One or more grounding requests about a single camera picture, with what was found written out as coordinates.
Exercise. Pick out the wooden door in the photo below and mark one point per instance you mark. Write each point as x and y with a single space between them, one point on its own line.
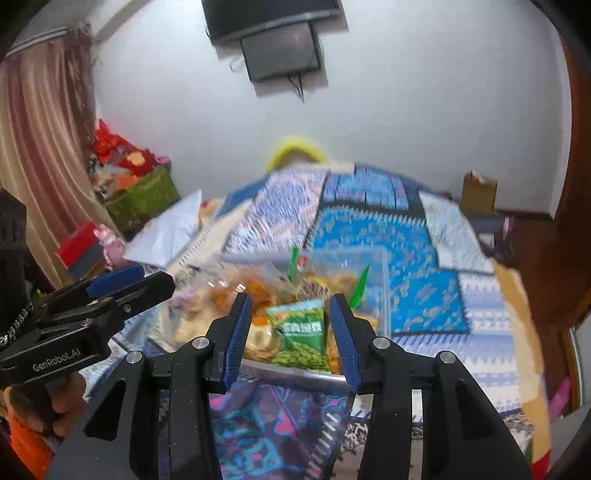
577 184

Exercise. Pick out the patchwork blanket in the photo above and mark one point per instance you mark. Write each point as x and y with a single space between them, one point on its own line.
415 286

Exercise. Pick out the pile of assorted snack packets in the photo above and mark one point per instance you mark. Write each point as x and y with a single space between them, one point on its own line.
258 288

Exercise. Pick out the green storage box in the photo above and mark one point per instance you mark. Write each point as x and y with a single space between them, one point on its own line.
143 198

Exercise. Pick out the pink toy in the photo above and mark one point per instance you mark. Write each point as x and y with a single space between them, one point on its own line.
110 244

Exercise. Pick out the green stick packet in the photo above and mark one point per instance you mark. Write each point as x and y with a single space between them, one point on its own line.
360 286
293 263

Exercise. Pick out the person's left forearm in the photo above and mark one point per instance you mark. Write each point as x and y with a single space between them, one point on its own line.
30 447

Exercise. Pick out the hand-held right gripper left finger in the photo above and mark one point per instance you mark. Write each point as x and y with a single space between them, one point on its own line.
236 346

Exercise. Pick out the wall television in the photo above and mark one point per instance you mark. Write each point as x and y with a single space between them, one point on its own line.
272 18

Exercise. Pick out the clear bag of snacks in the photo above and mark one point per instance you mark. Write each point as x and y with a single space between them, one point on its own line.
184 318

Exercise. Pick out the white pillow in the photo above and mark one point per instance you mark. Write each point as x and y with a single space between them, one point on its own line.
171 230

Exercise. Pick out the green pea snack packet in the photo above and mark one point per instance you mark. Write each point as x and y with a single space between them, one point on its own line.
300 334

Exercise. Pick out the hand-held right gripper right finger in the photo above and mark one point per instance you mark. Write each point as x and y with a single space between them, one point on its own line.
344 346

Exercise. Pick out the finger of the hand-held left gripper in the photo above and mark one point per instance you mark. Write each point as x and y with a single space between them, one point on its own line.
115 279
143 290

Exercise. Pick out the cardboard box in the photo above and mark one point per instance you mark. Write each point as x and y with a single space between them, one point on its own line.
480 194

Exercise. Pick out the striped curtain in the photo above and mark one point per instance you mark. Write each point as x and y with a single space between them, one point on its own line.
41 161

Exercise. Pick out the red plush toys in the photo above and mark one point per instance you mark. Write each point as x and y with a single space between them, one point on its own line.
120 147

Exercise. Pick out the clear plastic container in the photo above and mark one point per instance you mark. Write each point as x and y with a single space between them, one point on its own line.
385 277

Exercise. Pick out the person's left hand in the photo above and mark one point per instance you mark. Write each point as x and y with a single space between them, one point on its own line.
67 401

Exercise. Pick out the red box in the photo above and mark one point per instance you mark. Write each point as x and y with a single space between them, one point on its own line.
78 247

